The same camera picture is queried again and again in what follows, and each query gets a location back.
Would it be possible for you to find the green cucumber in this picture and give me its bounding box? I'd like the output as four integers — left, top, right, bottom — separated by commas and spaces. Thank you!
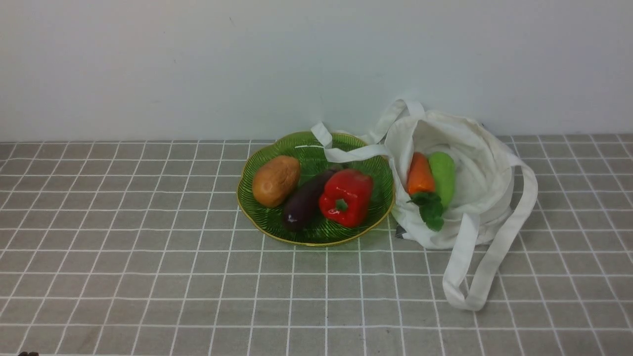
429, 151, 456, 211

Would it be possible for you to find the brown potato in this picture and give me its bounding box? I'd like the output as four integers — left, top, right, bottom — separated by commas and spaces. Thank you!
251, 155, 301, 208

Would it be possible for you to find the white cloth tote bag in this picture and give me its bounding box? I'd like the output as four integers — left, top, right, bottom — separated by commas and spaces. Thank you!
311, 99, 538, 311

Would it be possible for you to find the orange carrot with leaves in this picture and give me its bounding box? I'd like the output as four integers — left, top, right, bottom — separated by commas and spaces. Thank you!
407, 152, 445, 231

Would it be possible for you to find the dark purple eggplant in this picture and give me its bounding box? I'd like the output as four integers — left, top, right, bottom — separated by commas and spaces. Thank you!
282, 164, 342, 232

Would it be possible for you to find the red bell pepper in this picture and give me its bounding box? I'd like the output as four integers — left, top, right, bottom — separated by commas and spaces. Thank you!
319, 169, 374, 228

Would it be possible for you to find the grey checked tablecloth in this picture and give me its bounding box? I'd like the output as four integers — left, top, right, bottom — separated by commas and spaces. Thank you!
0, 134, 633, 356

